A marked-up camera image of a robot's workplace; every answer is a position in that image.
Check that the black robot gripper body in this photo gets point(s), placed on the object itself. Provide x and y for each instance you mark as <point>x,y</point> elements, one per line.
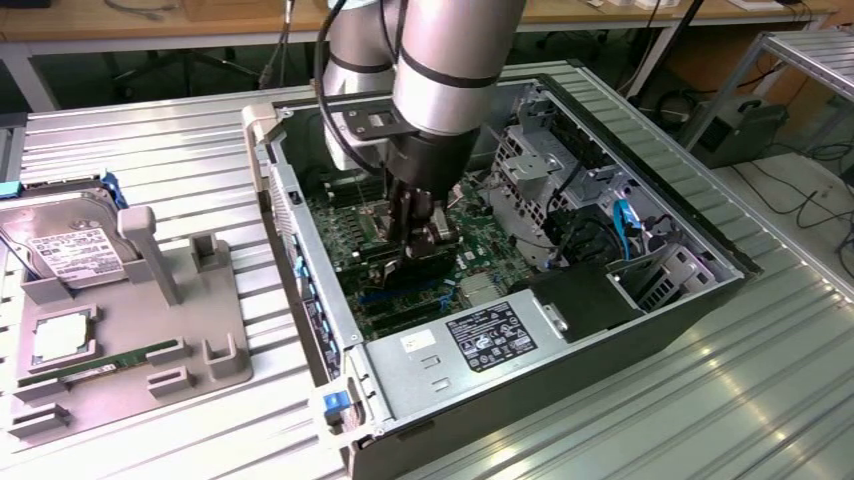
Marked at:
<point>433,165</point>

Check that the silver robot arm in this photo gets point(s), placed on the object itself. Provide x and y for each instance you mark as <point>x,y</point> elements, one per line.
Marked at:
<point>447,60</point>

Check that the CPU socket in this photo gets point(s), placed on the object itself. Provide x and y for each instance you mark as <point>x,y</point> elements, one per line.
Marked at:
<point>380,220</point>

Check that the green motherboard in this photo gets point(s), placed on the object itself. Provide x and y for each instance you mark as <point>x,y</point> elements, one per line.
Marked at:
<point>487,240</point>

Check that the metal socket cover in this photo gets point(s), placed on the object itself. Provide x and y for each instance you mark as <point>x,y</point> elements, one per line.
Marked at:
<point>459,192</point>

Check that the black RAM slot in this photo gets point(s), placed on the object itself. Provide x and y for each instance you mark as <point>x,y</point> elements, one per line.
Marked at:
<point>353,199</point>
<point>369,249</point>
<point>349,186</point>

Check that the installed RAM stick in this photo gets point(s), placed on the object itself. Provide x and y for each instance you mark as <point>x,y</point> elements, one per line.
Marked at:
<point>373,257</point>

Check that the silver chipset heatsink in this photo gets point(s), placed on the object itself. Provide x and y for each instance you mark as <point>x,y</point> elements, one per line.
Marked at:
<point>481,290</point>

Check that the blue expansion slot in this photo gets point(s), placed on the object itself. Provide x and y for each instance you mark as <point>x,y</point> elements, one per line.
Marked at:
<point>372,296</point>

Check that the grey metal disk bay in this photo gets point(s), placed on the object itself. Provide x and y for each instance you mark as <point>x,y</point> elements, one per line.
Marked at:
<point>533,190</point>

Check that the black expansion slot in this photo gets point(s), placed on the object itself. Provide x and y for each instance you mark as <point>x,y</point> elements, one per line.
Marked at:
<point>407,311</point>
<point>409,324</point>

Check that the grey power supply unit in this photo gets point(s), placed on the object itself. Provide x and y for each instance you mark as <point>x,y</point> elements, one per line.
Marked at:
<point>427,380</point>

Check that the open black PC case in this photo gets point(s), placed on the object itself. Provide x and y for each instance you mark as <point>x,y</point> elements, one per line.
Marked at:
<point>680,200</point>

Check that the small metal disk bay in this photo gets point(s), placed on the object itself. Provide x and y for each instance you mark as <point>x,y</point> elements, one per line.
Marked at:
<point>674,280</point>

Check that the blue case latch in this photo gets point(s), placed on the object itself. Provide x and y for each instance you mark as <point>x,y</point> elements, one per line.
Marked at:
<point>335,404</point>

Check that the grey parts rack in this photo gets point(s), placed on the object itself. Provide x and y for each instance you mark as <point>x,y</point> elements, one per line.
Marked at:
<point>133,325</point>

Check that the round white table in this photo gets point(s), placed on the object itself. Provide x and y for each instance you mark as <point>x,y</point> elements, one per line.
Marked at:
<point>787,210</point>

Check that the hard disk with blue carrier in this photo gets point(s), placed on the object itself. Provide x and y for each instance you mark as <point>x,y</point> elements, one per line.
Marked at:
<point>66,240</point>

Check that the green RAM stick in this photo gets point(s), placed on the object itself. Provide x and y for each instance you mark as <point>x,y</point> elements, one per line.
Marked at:
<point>100,364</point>

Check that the silver CPU chip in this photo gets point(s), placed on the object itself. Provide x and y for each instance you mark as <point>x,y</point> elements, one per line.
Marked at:
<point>61,340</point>

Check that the aluminium slat shelf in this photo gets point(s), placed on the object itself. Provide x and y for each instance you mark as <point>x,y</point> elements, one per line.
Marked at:
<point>807,55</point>

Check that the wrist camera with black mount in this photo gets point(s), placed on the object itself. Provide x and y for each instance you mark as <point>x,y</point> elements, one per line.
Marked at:
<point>373,122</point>

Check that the wooden desk with grey frame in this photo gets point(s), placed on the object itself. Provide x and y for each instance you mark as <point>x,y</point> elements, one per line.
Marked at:
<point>600,16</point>

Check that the grey metal frame piece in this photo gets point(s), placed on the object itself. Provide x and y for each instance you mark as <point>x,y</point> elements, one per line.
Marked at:
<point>9,150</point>

